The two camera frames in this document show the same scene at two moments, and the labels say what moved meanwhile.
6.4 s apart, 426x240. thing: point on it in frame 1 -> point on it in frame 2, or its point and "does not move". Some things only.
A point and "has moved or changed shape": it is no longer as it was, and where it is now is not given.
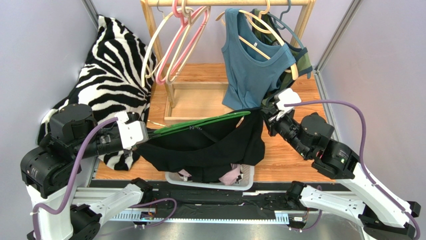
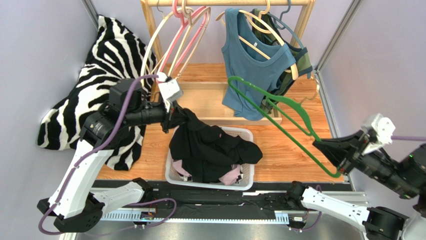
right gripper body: (271, 121) -> (350, 155)
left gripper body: (128, 151) -> (168, 121)
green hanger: (186, 125) -> (274, 123)
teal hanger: (281, 25) does not move
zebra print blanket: (119, 78) does not move
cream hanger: (188, 7) has moved or changed shape
